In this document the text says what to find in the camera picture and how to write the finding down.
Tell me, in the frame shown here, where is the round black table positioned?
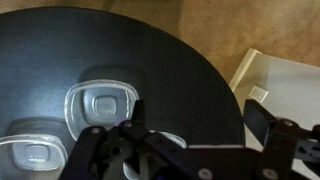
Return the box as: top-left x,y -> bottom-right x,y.
0,6 -> 247,180

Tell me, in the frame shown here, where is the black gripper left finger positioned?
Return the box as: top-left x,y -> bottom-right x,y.
59,99 -> 188,180

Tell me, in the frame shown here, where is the clear plastic square bowl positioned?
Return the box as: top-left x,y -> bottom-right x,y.
122,129 -> 188,180
64,79 -> 140,142
0,133 -> 69,173

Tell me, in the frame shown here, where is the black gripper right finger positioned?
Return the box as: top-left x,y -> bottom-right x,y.
244,99 -> 320,180

